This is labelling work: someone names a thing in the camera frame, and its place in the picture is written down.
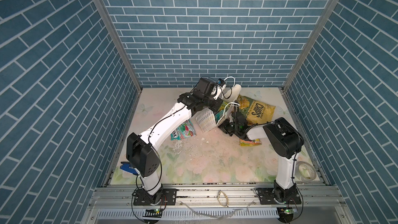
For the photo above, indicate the aluminium right corner post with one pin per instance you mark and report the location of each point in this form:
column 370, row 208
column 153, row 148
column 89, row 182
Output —
column 324, row 17

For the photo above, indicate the yellow chips bag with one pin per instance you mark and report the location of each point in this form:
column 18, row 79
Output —
column 256, row 112

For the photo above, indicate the white printed paper bag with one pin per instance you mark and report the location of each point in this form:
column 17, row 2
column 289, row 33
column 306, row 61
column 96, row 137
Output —
column 207, row 120

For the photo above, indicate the aluminium left corner post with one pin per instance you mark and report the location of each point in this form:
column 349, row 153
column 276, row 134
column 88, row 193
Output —
column 102, row 11

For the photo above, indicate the orange Fox's fruits candy bag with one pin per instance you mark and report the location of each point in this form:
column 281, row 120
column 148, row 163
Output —
column 250, row 143

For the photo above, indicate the green Fox's mint candy bag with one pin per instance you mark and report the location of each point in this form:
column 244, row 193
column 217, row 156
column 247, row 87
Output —
column 184, row 131

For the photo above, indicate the white cable duct strip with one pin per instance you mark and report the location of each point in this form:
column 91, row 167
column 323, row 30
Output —
column 189, row 214

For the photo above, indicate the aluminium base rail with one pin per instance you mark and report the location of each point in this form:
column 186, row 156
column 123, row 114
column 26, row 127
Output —
column 205, row 195

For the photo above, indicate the aluminium corner post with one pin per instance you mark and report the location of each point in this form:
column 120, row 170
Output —
column 324, row 17
column 102, row 11

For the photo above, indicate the rubber band on rail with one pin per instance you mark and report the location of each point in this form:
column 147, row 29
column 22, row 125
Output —
column 223, row 199

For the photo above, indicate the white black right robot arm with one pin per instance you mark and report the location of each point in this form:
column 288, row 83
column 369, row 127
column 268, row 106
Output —
column 286, row 142

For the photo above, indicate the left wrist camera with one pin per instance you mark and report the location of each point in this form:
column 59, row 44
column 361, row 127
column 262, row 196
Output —
column 218, row 90

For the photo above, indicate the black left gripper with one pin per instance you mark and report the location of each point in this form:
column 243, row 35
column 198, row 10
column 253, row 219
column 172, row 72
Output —
column 215, row 107

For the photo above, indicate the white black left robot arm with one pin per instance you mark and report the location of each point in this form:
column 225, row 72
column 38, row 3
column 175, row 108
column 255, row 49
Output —
column 142, row 149

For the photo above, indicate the clear tape roll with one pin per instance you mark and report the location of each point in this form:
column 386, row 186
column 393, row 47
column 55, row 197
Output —
column 305, row 172

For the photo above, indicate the blue clip left side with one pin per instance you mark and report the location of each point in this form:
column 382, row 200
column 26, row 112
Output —
column 126, row 167

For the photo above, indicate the teal snack packet in bag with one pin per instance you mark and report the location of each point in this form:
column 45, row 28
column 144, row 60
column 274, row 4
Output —
column 222, row 107

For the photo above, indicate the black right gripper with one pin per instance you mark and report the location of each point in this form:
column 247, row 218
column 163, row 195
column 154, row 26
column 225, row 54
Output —
column 224, row 126

